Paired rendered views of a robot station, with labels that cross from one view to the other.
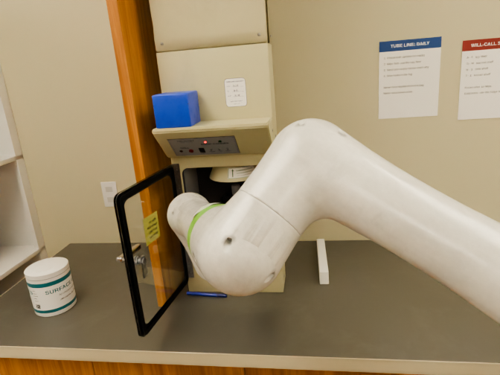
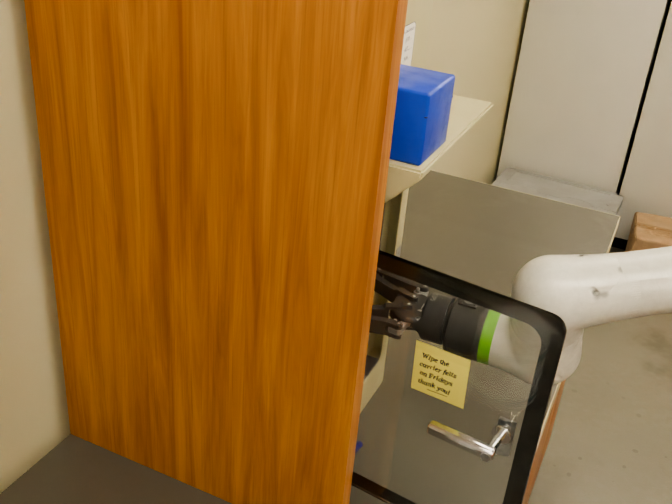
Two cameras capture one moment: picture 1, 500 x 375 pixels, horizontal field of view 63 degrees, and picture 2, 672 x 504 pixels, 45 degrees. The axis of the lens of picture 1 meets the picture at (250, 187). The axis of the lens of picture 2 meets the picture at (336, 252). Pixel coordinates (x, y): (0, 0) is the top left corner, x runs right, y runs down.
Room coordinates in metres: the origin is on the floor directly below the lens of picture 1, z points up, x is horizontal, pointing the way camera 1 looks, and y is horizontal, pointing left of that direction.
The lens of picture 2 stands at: (1.00, 1.13, 1.87)
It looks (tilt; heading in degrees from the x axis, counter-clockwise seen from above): 29 degrees down; 283
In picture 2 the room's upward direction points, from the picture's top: 5 degrees clockwise
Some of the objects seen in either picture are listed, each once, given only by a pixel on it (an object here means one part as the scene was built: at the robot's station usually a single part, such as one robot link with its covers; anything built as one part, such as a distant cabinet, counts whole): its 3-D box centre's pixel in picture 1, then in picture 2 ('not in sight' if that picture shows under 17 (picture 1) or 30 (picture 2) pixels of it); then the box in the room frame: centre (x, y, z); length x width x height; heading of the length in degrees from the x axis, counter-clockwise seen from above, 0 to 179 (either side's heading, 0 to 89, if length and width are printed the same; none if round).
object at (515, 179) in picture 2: not in sight; (547, 224); (0.80, -2.61, 0.17); 0.60 x 0.42 x 0.33; 168
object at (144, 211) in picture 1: (157, 245); (426, 405); (1.06, 0.27, 1.19); 0.30 x 0.01 x 0.40; 163
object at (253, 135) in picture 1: (215, 140); (417, 158); (1.14, 0.09, 1.46); 0.32 x 0.12 x 0.10; 80
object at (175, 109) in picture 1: (177, 109); (400, 111); (1.15, 0.18, 1.56); 0.10 x 0.10 x 0.09; 80
